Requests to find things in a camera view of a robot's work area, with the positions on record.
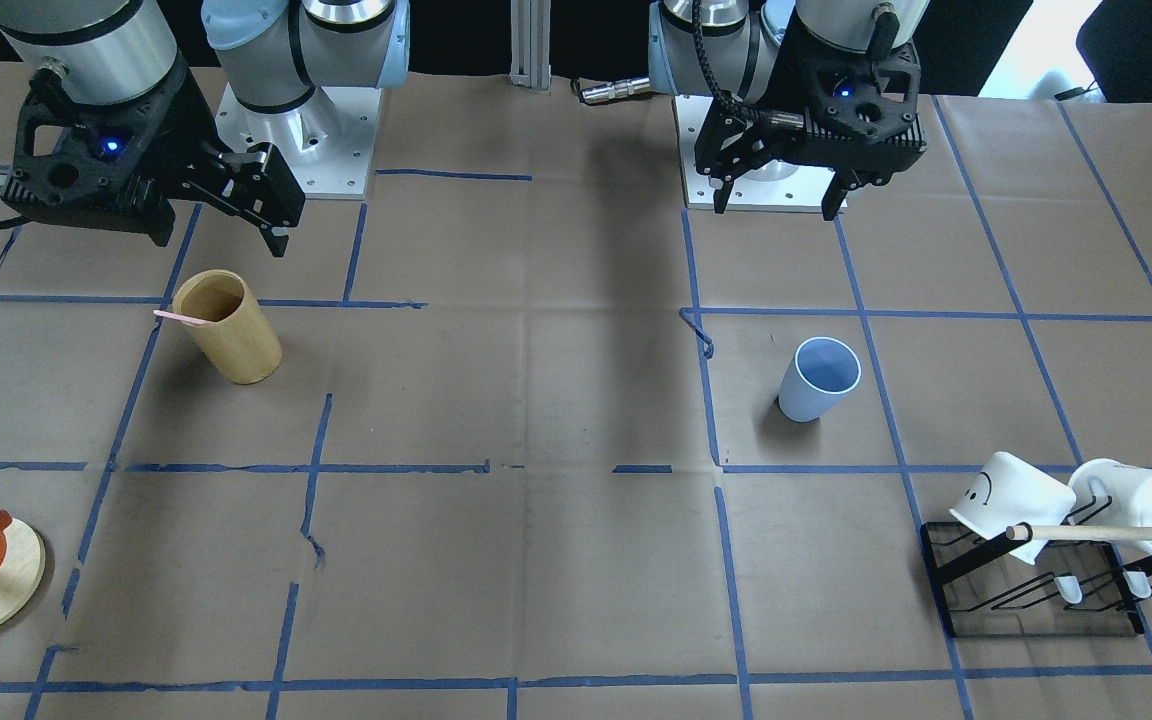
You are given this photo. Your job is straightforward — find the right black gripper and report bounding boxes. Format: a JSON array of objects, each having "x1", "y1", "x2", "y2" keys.
[{"x1": 1, "y1": 56, "x2": 306, "y2": 258}]

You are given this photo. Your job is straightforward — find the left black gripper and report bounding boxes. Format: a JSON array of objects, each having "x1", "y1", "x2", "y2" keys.
[{"x1": 692, "y1": 38, "x2": 929, "y2": 222}]

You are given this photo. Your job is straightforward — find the pink chopstick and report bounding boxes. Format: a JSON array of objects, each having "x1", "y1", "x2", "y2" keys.
[{"x1": 152, "y1": 309, "x2": 212, "y2": 327}]

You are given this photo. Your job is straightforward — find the light blue cup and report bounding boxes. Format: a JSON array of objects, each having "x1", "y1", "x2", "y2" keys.
[{"x1": 776, "y1": 336, "x2": 863, "y2": 423}]

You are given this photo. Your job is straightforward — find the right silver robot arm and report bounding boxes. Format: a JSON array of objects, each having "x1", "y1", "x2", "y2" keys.
[{"x1": 0, "y1": 1, "x2": 410, "y2": 258}]

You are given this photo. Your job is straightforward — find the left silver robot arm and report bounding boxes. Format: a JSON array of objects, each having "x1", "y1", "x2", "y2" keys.
[{"x1": 647, "y1": 1, "x2": 927, "y2": 222}]

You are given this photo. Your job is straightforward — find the bamboo cylinder holder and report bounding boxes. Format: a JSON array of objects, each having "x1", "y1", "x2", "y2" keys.
[{"x1": 172, "y1": 270, "x2": 283, "y2": 386}]

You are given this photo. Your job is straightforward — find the white smiley mug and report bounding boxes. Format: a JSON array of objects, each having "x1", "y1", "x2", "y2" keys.
[{"x1": 948, "y1": 450, "x2": 1076, "y2": 539}]

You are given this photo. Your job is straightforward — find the wooden mug tree stand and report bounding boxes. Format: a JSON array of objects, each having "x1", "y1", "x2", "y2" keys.
[{"x1": 0, "y1": 518, "x2": 46, "y2": 626}]

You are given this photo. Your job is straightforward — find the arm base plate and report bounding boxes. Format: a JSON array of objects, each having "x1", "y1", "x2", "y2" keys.
[
  {"x1": 217, "y1": 85, "x2": 384, "y2": 200},
  {"x1": 673, "y1": 94, "x2": 835, "y2": 215}
]

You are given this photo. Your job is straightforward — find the aluminium frame post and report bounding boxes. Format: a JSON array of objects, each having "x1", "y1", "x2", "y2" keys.
[{"x1": 509, "y1": 0, "x2": 552, "y2": 94}]

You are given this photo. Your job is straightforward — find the black wire mug rack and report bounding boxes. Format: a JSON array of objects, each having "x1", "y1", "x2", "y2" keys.
[{"x1": 920, "y1": 521, "x2": 1152, "y2": 639}]

